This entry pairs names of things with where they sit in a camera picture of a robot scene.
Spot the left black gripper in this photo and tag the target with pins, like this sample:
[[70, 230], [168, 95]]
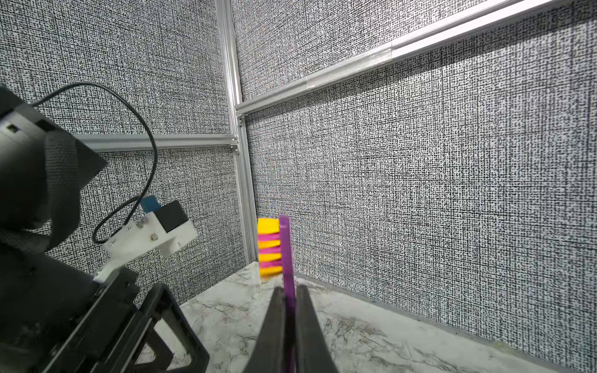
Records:
[[116, 336]]

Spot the purple orange toothbrush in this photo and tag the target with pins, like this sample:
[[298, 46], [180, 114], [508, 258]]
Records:
[[275, 257]]

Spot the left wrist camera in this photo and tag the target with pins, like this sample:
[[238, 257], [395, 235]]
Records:
[[166, 228]]

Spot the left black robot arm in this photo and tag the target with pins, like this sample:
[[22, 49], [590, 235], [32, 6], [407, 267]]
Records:
[[55, 318]]

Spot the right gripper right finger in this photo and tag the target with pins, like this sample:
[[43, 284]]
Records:
[[312, 353]]

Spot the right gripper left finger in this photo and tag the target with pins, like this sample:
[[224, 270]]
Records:
[[269, 354]]

